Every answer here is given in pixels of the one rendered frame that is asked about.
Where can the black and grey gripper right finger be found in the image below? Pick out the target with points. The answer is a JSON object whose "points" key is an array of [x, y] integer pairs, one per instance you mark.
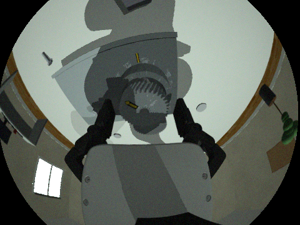
{"points": [[192, 133]]}

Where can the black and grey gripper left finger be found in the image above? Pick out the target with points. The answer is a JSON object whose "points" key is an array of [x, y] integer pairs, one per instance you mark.
{"points": [[96, 134]]}

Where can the dark grey toothed gear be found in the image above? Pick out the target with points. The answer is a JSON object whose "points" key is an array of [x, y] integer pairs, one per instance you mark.
{"points": [[143, 104]]}

